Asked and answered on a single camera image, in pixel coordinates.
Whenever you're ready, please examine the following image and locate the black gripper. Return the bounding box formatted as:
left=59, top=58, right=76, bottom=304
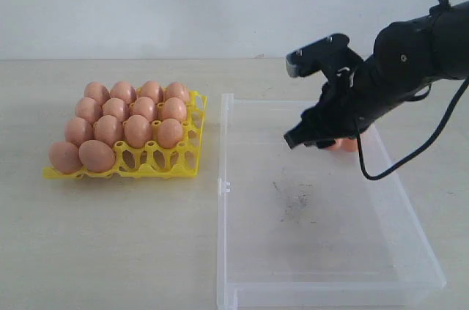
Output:
left=283, top=56, right=430, bottom=150

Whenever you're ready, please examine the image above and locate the clear plastic container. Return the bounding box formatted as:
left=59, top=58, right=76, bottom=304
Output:
left=217, top=94, right=446, bottom=309

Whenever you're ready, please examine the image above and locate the yellow plastic egg tray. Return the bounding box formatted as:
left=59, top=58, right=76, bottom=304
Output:
left=43, top=90, right=207, bottom=180

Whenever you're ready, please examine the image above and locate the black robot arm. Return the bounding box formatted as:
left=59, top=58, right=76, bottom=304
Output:
left=284, top=3, right=468, bottom=148

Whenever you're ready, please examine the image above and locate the black camera cable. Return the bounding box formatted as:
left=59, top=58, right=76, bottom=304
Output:
left=336, top=0, right=469, bottom=181

